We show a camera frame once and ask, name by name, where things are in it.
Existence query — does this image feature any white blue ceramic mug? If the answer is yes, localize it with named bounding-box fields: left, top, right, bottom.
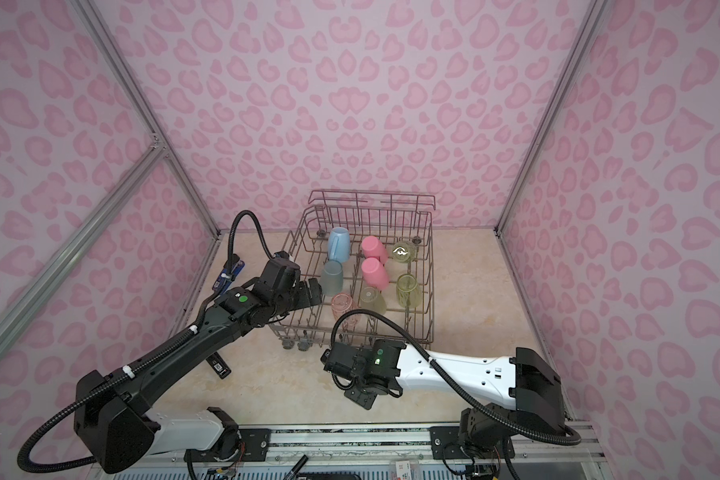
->
left=327, top=227, right=351, bottom=264

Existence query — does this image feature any magenta plastic cup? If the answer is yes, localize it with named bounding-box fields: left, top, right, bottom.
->
left=361, top=257, right=390, bottom=291

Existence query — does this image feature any bright green translucent cup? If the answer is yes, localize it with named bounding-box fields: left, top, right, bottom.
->
left=396, top=273, right=423, bottom=310

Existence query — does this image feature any pink plastic cup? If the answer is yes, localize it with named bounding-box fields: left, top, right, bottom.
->
left=361, top=236, right=388, bottom=265

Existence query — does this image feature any teal translucent cup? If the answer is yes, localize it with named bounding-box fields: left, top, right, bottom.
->
left=319, top=260, right=343, bottom=298

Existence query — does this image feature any light pink translucent cup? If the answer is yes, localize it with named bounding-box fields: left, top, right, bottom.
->
left=331, top=292, right=359, bottom=331

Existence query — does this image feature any olive translucent cup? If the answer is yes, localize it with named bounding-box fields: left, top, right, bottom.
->
left=358, top=286, right=387, bottom=315

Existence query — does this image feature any yellow-green translucent cup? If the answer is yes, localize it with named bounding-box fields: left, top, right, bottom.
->
left=389, top=240, right=418, bottom=264

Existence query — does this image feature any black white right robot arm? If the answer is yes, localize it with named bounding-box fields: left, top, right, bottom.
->
left=321, top=339, right=581, bottom=453

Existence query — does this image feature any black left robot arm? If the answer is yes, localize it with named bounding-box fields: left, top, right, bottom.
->
left=73, top=257, right=323, bottom=474

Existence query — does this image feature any blue stapler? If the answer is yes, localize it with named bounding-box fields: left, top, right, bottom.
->
left=212, top=254, right=245, bottom=294

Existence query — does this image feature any black stapler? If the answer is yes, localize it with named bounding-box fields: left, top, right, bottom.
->
left=206, top=352, right=231, bottom=379

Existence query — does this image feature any black marker pen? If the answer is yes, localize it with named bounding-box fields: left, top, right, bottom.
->
left=286, top=455, right=309, bottom=480

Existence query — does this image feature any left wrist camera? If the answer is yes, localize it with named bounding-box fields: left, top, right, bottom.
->
left=274, top=251, right=293, bottom=263

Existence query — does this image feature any grey wire dish rack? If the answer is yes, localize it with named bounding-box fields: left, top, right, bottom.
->
left=284, top=189, right=436, bottom=346

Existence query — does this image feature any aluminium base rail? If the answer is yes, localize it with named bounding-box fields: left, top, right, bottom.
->
left=86, top=419, right=613, bottom=480

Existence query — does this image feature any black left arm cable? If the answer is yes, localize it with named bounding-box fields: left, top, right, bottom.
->
left=227, top=209, right=275, bottom=271

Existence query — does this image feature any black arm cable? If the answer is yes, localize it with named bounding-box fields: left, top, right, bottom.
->
left=227, top=209, right=275, bottom=271
left=329, top=308, right=583, bottom=447

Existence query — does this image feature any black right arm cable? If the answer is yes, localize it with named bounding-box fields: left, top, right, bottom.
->
left=329, top=308, right=583, bottom=447

